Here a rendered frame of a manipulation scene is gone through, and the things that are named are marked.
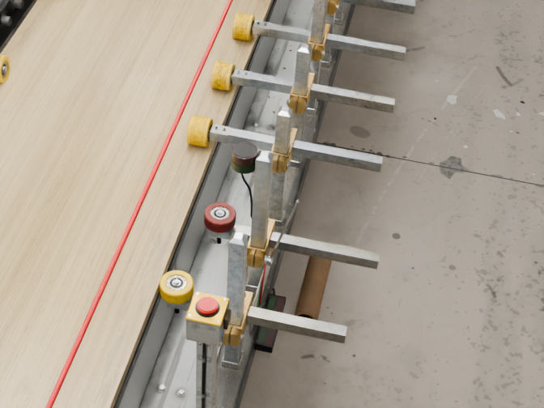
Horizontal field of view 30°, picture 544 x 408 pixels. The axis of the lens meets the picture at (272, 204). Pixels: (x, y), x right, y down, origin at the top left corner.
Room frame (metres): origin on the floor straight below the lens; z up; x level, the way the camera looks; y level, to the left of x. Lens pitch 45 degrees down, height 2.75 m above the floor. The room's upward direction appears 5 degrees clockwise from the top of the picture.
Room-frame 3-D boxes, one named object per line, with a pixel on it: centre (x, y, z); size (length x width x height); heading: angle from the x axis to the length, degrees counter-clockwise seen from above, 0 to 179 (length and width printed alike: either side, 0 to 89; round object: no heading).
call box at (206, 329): (1.23, 0.11, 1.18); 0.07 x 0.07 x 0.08; 81
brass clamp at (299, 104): (2.25, -0.06, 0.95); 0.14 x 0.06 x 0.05; 171
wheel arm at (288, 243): (1.76, -0.07, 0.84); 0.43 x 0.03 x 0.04; 81
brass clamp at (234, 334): (1.51, 0.06, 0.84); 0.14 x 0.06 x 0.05; 171
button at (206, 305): (1.23, 0.11, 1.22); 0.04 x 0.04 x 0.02
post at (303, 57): (2.23, -0.05, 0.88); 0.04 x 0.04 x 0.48; 81
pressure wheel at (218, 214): (1.79, 0.13, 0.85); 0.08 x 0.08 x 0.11
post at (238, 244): (1.49, 0.07, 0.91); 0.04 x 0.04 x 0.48; 81
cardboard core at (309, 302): (2.31, -0.17, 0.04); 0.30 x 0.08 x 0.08; 171
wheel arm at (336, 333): (1.52, 0.01, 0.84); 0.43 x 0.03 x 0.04; 81
